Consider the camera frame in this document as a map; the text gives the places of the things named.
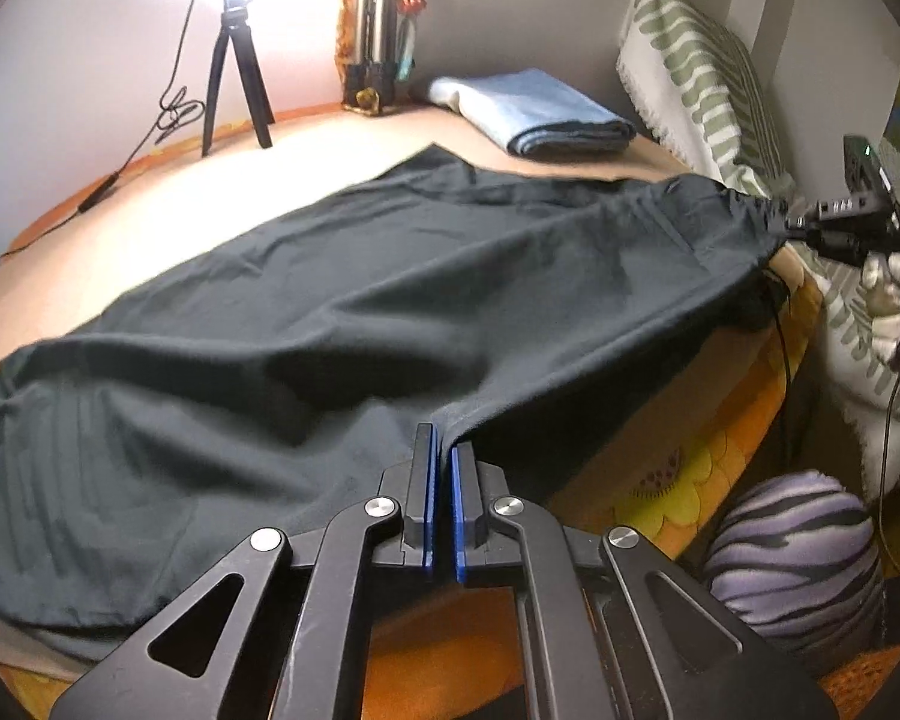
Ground white green patterned throw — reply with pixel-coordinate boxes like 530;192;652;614
616;0;900;488

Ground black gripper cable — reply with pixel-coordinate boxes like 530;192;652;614
862;360;900;578

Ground black pants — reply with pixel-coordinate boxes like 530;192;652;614
0;146;792;661

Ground purple striped cushion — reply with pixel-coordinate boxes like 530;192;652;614
701;469;886;661

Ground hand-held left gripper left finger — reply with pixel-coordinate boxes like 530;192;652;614
49;424;440;720

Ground black lamp cable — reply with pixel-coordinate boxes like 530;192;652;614
0;0;200;263

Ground orange floral bedsheet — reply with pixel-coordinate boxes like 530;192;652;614
0;101;900;720

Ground folded blue jeans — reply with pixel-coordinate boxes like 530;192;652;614
426;69;637;160

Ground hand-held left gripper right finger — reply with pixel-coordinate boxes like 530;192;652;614
450;442;841;720

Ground small black tripod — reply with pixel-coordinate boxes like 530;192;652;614
201;0;275;158

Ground black rack with clothes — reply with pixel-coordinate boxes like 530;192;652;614
343;0;413;110

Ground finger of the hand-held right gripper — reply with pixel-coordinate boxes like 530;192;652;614
787;229;871;266
784;193;892;232

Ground person's right hand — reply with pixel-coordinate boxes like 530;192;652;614
861;250;900;374

